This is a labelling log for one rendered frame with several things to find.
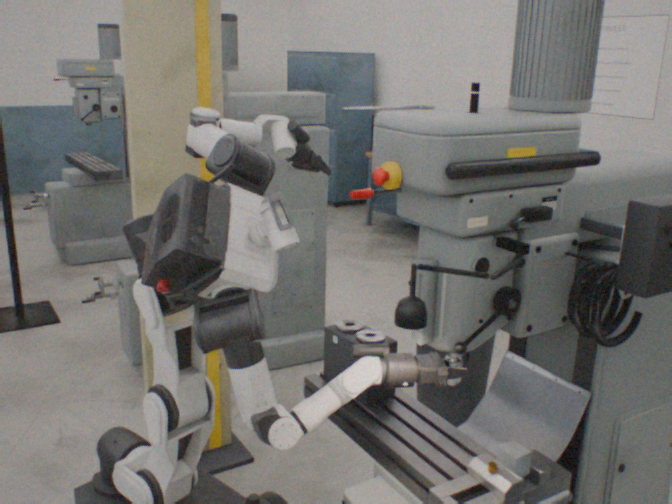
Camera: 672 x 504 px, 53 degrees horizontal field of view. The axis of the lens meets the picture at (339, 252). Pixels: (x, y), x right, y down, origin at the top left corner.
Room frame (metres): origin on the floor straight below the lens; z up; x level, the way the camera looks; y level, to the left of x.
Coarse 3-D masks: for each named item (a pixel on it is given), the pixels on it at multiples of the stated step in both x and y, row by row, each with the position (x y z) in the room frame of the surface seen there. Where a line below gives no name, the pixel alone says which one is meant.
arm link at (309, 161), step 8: (304, 152) 2.14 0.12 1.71; (312, 152) 2.19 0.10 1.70; (288, 160) 2.15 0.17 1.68; (296, 160) 2.14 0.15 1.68; (304, 160) 2.15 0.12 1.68; (312, 160) 2.18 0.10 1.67; (320, 160) 2.21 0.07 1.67; (296, 168) 2.24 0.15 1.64; (304, 168) 2.22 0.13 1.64; (312, 168) 2.20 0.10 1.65; (320, 168) 2.20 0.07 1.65
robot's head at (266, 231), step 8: (264, 208) 1.51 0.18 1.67; (280, 208) 1.52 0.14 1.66; (264, 216) 1.52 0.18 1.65; (272, 216) 1.51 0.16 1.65; (280, 216) 1.51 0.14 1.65; (256, 224) 1.55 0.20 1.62; (264, 224) 1.54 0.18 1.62; (272, 224) 1.50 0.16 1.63; (256, 232) 1.53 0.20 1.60; (264, 232) 1.53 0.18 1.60; (272, 232) 1.49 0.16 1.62; (280, 232) 1.48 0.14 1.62; (288, 232) 1.49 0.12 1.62; (264, 240) 1.53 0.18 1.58; (272, 240) 1.49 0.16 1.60; (280, 240) 1.48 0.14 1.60; (288, 240) 1.48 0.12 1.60; (296, 240) 1.49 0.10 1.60; (280, 248) 1.48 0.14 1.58
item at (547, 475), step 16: (544, 464) 1.38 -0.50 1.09; (464, 480) 1.36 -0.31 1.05; (528, 480) 1.37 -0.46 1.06; (544, 480) 1.35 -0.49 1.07; (560, 480) 1.39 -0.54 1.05; (432, 496) 1.32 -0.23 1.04; (448, 496) 1.30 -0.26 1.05; (464, 496) 1.33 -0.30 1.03; (480, 496) 1.31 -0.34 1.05; (496, 496) 1.30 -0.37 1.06; (528, 496) 1.33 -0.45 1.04; (544, 496) 1.36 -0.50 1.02; (560, 496) 1.38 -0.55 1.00
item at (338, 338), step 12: (336, 324) 2.00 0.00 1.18; (348, 324) 2.00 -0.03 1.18; (360, 324) 1.99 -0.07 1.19; (324, 336) 1.99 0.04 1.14; (336, 336) 1.94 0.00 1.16; (348, 336) 1.92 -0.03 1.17; (360, 336) 1.89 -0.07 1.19; (372, 336) 1.92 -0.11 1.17; (384, 336) 1.90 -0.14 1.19; (324, 348) 1.98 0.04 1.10; (336, 348) 1.94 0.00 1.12; (348, 348) 1.89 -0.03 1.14; (396, 348) 1.89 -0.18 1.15; (324, 360) 1.98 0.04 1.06; (336, 360) 1.94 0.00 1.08; (348, 360) 1.89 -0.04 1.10; (324, 372) 1.98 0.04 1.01; (336, 372) 1.94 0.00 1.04; (360, 396) 1.84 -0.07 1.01; (372, 396) 1.83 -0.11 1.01; (384, 396) 1.86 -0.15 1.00
